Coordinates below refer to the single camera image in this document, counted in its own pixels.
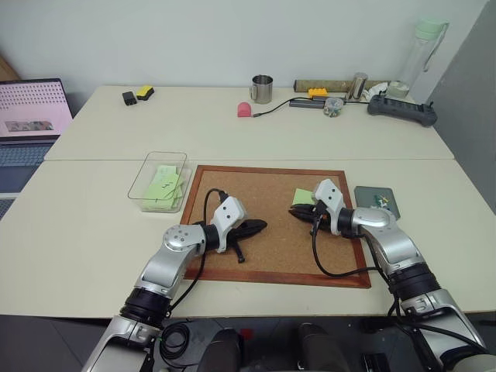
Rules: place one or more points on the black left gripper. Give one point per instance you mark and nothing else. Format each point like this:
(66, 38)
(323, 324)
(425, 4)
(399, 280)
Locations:
(237, 233)

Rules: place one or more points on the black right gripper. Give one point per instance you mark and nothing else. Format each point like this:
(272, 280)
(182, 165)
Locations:
(321, 221)

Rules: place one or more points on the green sticky note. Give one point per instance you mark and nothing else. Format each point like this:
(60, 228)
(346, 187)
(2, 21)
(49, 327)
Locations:
(301, 195)
(180, 193)
(164, 171)
(159, 204)

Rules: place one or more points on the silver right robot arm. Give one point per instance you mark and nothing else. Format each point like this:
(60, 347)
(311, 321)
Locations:
(399, 248)

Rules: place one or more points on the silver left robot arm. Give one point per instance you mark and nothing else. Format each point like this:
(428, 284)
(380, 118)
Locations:
(170, 263)

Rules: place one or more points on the green note with black marks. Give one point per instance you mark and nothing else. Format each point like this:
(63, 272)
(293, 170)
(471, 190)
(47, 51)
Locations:
(164, 188)

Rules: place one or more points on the clear plastic box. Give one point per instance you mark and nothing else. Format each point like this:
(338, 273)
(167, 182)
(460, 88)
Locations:
(160, 193)

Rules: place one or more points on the small black box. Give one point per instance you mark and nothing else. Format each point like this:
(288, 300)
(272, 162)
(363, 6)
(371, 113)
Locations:
(129, 98)

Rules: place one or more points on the brown cardboard box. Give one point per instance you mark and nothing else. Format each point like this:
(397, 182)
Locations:
(5, 67)

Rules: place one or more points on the white pushpin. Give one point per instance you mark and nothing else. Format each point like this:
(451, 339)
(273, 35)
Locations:
(384, 201)

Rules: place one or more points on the grey usb hub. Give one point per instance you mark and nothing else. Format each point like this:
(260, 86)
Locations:
(306, 103)

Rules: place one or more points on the dark rounded shape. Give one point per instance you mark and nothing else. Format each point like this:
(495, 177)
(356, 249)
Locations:
(224, 350)
(319, 348)

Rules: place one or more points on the pink rounded block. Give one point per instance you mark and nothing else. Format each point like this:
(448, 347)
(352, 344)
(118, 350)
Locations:
(244, 110)

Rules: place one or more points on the yellow toy brick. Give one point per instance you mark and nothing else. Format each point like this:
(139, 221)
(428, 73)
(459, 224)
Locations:
(317, 92)

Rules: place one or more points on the stainless steel mug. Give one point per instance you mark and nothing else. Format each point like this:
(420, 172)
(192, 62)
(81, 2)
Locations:
(262, 90)

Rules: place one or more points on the shiny steel cylinder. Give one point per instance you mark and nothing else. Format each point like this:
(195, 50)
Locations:
(356, 87)

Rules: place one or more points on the crumpled white paper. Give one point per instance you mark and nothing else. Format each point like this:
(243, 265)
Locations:
(374, 93)

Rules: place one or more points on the dark grey handheld controller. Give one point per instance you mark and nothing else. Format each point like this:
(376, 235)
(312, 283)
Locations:
(403, 110)

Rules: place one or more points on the yellow and black eraser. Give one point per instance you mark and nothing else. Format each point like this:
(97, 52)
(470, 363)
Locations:
(144, 93)

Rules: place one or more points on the clear bottle with green lid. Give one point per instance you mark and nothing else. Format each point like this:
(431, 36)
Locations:
(420, 58)

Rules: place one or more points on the dark grey partition panel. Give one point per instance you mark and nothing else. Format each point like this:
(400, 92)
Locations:
(472, 97)

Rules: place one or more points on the open laptop with pink screen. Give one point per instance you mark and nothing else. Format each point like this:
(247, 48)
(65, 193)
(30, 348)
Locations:
(27, 112)

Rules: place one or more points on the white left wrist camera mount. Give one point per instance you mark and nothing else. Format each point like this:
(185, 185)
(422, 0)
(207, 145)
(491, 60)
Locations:
(229, 212)

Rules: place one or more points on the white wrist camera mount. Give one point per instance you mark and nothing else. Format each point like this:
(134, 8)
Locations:
(329, 193)
(229, 212)

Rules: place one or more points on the cork board with wooden frame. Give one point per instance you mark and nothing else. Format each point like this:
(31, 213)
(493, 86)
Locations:
(279, 252)

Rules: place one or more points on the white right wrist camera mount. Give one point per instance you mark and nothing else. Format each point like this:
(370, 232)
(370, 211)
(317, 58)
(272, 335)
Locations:
(329, 193)

